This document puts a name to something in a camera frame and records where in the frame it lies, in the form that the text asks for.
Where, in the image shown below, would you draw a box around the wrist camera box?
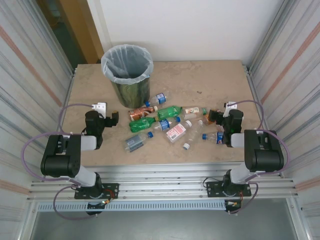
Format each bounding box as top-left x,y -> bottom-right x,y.
91,101 -> 108,118
223,101 -> 238,118

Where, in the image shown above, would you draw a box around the base power wires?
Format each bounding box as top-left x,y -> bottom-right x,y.
224,191 -> 245,210
101,188 -> 119,205

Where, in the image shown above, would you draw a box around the aluminium side rail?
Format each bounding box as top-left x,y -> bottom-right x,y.
241,64 -> 280,176

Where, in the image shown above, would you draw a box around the clear unlabelled bottle white cap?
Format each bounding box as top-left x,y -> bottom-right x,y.
182,123 -> 204,151

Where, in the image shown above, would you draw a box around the aluminium frame rails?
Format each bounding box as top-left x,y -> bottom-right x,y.
26,162 -> 300,203

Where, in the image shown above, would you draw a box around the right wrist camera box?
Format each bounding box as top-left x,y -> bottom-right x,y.
223,101 -> 238,118

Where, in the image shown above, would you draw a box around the wooden door frame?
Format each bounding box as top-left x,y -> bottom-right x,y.
57,0 -> 105,65

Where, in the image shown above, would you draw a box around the clear bottle dark blue label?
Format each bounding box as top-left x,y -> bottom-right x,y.
124,131 -> 154,152

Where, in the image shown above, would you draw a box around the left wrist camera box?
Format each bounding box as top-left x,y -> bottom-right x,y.
91,101 -> 108,118

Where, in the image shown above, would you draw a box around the clear bottle green cap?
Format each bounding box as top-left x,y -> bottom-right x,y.
183,106 -> 211,120

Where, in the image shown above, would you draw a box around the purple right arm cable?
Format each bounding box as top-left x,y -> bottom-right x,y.
228,99 -> 292,216

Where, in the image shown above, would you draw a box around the green bottle yellow cap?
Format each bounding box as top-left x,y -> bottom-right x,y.
128,116 -> 158,133

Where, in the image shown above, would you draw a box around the translucent plastic bin liner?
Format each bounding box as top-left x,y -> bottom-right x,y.
100,44 -> 154,85

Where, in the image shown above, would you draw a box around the white cap bottle printed label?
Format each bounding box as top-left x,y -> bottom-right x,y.
165,120 -> 193,143

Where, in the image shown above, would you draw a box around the green patterned bin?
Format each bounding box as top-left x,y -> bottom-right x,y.
109,73 -> 152,109

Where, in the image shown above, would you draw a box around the dark door panel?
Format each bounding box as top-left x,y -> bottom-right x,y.
36,0 -> 88,70

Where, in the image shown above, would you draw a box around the copper Nescafe bottle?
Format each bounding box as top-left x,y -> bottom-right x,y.
127,105 -> 159,118

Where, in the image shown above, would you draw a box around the Pepsi bottle blue cap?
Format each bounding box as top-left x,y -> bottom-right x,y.
201,131 -> 225,146

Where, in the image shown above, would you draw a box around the slotted cable duct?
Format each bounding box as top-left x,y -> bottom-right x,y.
35,201 -> 226,213

